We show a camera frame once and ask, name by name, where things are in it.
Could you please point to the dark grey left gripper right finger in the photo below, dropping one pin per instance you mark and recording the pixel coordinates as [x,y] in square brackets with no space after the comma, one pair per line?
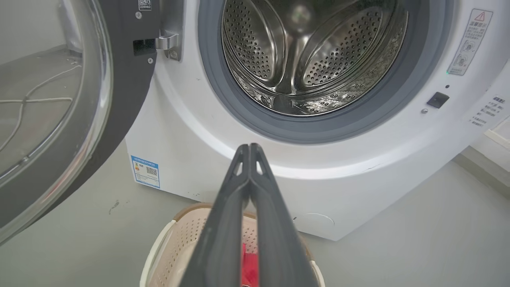
[283,247]

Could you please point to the red garment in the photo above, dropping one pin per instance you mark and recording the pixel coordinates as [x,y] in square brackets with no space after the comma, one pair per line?
[249,267]

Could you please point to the white front-load washing machine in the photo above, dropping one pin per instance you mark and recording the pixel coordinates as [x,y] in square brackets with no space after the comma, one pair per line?
[358,191]

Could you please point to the grey warning label sticker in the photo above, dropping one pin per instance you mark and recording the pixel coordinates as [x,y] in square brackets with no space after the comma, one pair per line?
[470,44]

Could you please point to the white text label sticker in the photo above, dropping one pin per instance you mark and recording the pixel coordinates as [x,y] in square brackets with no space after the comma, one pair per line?
[488,111]

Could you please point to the stainless steel washing machine drum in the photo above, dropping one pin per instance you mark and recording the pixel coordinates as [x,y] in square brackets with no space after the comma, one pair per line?
[338,59]

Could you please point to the round white filter cover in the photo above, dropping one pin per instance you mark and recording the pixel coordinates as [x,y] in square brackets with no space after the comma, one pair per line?
[318,225]

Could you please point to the cream perforated laundry basket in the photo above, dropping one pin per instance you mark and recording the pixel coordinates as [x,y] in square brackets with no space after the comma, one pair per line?
[175,247]

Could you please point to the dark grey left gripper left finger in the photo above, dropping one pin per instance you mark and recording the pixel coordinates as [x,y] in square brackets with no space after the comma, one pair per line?
[219,247]

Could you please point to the black round glass washer door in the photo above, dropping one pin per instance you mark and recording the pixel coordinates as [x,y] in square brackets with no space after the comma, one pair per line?
[127,87]

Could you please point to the black door latch socket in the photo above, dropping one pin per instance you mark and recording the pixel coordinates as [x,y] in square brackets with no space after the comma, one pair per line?
[437,100]

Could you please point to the grey rubber door gasket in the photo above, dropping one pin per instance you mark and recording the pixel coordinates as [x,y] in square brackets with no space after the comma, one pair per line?
[223,91]

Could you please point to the blue energy label sticker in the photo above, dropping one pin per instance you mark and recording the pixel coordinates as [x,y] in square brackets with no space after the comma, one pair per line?
[145,172]

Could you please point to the QR code sticker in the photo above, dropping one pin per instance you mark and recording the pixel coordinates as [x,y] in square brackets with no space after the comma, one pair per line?
[145,4]

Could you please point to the silver metal door hinge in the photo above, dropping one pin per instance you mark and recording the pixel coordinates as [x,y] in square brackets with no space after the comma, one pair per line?
[171,44]

